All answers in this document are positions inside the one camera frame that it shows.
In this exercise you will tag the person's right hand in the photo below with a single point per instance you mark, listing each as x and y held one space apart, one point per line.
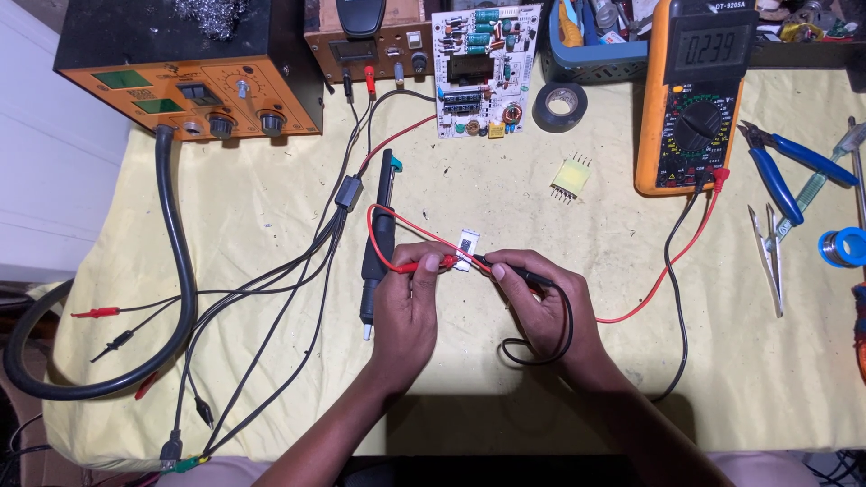
551 318

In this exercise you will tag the person's left hand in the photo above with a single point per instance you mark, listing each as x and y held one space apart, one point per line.
402 324

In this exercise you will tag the black multimeter probe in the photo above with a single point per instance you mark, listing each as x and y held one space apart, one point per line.
534 275

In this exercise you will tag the red multimeter probe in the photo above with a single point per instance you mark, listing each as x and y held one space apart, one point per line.
448 261

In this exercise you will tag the yellow table cloth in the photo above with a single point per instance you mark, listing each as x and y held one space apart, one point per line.
473 372

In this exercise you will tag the small white circuit board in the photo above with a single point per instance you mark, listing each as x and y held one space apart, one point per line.
468 241

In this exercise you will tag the yellow transformer with pins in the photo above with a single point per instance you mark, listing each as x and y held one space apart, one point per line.
572 177

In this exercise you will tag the black electrical tape roll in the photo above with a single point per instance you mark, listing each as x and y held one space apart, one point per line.
545 115

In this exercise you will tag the black alligator clip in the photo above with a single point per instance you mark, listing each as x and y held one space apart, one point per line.
204 411

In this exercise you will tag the metal tweezers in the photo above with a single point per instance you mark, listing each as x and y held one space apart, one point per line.
772 270

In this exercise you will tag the orange digital multimeter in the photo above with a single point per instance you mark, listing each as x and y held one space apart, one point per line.
697 128

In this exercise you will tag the black banana plug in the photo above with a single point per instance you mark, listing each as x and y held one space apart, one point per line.
347 84

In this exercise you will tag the red banana plug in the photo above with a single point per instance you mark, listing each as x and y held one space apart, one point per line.
369 78

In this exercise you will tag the blue plastic basket of tools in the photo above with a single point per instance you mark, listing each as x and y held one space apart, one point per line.
588 64

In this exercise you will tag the large white circuit board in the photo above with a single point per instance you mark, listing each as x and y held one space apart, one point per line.
482 67

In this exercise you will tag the red alligator clip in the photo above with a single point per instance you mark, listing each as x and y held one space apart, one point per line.
147 384

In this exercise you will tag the brown bench power supply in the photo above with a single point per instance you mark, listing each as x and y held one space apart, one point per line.
379 51

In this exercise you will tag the black hook clip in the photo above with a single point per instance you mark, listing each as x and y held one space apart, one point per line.
118 341

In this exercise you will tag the blue solder spool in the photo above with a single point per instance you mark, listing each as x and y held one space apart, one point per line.
833 249

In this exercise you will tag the red hook clip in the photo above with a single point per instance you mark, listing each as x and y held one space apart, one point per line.
98 312

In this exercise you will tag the multicoloured cloth item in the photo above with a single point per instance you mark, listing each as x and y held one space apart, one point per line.
860 331

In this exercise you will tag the black handset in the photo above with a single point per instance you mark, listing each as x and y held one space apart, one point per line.
360 15

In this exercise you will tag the orange black rework station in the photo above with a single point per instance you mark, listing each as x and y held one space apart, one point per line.
189 67

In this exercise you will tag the thin metal rod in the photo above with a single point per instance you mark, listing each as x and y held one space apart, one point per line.
858 176

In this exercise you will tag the steel wool tuft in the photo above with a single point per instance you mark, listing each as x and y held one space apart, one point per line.
211 15

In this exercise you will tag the white cabinet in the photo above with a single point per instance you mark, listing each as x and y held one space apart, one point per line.
54 169

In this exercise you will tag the tray of electronic parts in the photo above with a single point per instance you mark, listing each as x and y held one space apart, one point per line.
808 30

